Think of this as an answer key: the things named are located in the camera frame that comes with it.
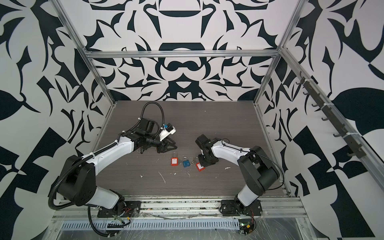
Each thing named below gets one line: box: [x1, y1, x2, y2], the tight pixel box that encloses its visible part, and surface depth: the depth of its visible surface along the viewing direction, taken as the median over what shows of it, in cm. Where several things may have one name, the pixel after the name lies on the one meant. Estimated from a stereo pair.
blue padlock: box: [182, 156, 191, 168], surface depth 91 cm
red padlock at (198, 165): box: [193, 156, 206, 172], surface depth 88 cm
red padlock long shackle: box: [171, 151, 179, 167], surface depth 91 cm
